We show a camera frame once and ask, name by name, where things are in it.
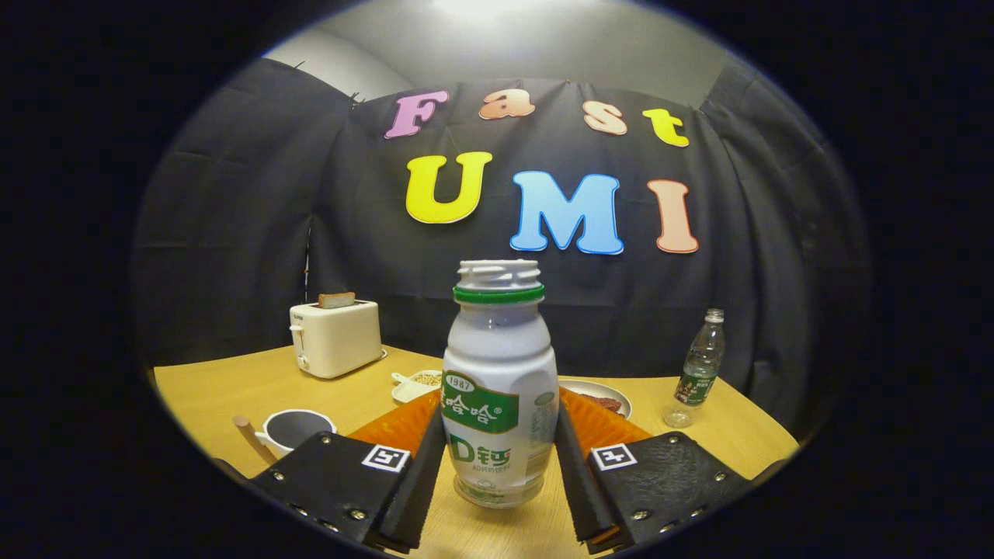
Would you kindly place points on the red meat patty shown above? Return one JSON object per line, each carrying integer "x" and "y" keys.
{"x": 606, "y": 403}

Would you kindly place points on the white plate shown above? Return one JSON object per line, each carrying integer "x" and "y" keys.
{"x": 594, "y": 387}

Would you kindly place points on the black backdrop cloth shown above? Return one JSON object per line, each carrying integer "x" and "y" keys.
{"x": 233, "y": 233}

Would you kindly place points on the brown toast slice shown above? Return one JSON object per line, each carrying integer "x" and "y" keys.
{"x": 336, "y": 300}

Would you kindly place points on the clear plastic water bottle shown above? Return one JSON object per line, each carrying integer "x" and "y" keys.
{"x": 696, "y": 373}

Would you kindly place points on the wooden table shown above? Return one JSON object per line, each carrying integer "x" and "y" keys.
{"x": 217, "y": 396}

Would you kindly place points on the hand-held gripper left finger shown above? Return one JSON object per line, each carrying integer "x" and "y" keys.
{"x": 415, "y": 497}

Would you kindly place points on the cream toaster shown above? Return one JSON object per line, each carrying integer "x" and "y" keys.
{"x": 338, "y": 341}

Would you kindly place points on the white juice bottle green label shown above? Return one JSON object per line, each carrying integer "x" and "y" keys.
{"x": 497, "y": 349}

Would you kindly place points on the white divided condiment dish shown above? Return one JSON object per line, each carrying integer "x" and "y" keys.
{"x": 411, "y": 386}

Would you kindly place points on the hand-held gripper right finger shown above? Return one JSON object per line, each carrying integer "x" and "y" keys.
{"x": 582, "y": 497}

